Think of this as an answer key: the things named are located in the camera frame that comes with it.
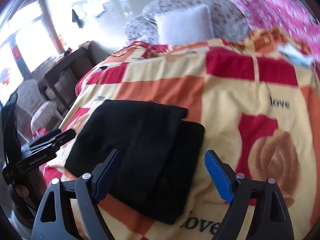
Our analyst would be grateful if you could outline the light blue face mask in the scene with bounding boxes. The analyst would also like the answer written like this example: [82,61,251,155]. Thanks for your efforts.
[276,43,315,68]

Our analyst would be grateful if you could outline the white square pillow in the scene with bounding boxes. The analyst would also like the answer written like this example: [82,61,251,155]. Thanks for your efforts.
[154,5,214,45]

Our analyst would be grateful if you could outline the floral pillow right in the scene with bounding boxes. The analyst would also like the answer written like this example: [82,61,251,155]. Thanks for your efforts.
[141,0,251,42]

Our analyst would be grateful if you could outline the red orange checkered blanket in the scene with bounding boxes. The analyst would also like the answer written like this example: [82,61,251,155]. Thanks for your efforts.
[39,27,320,240]

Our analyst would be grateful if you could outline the pink penguin pajama garment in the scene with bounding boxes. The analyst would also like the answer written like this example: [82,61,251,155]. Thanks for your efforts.
[230,0,319,62]

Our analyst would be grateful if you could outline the floral pillow left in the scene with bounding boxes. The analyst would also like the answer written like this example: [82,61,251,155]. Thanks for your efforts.
[124,15,159,45]

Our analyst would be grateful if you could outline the white wicker chair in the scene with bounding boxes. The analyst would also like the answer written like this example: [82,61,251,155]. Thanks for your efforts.
[16,79,63,135]

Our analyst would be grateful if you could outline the floral pillow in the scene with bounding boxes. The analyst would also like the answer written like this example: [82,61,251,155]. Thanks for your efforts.
[124,15,159,45]
[141,0,251,42]

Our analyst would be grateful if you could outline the left hand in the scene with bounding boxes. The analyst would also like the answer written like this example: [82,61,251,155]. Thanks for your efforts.
[15,170,47,198]

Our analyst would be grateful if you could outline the dark wooden desk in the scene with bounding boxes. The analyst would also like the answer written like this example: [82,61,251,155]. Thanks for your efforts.
[39,47,93,110]

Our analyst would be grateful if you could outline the black pants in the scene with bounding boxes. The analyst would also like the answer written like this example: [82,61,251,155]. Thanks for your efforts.
[65,100,205,224]

